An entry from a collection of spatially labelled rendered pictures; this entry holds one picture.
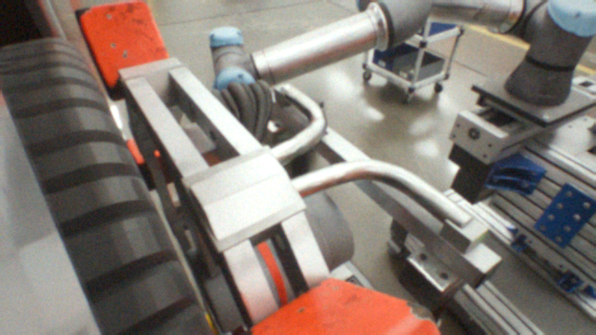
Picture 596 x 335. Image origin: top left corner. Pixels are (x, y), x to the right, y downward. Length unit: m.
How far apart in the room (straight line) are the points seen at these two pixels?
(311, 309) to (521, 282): 1.27
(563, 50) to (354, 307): 0.93
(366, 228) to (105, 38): 1.41
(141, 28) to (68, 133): 0.25
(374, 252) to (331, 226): 1.11
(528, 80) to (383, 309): 0.94
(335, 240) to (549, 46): 0.75
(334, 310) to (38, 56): 0.25
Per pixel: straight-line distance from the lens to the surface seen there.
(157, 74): 0.37
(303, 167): 0.66
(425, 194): 0.39
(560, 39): 1.04
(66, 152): 0.20
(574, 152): 1.12
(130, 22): 0.44
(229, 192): 0.21
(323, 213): 0.48
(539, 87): 1.06
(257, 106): 0.48
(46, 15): 0.59
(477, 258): 0.39
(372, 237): 1.62
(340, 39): 0.71
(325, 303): 0.20
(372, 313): 0.18
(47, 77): 0.25
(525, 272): 1.48
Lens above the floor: 1.27
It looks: 42 degrees down
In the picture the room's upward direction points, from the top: straight up
